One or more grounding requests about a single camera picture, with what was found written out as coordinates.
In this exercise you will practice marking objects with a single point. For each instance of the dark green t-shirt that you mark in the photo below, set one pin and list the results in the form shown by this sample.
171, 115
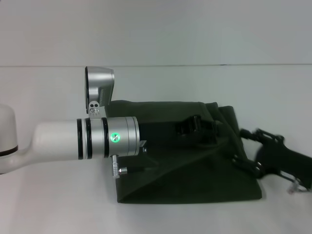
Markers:
195, 170

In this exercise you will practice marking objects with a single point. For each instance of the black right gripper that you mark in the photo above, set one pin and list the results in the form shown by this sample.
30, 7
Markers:
287, 161

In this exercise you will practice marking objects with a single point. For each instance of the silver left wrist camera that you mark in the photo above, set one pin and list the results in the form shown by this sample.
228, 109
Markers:
100, 83

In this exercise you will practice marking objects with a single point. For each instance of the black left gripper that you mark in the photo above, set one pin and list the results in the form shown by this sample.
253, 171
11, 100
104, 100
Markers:
158, 134

